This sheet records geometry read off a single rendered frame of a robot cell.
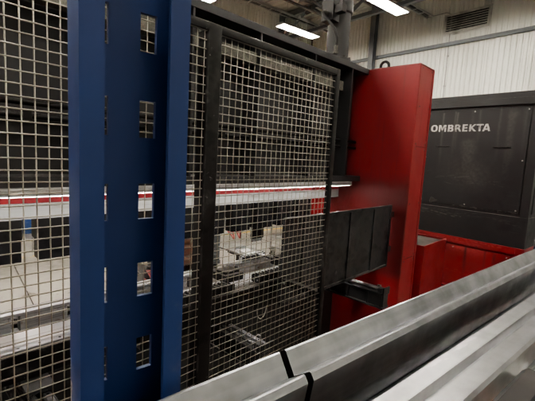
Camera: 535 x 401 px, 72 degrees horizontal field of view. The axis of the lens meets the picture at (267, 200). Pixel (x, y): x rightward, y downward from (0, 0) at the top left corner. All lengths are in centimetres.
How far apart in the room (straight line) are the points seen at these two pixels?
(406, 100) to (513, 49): 657
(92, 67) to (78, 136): 3
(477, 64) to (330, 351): 921
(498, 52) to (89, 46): 922
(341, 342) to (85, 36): 28
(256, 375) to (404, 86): 263
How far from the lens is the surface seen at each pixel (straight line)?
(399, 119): 279
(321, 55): 248
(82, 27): 22
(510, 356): 44
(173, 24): 23
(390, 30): 1069
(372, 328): 37
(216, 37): 117
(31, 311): 181
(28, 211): 169
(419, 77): 279
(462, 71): 953
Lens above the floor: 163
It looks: 7 degrees down
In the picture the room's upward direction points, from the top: 3 degrees clockwise
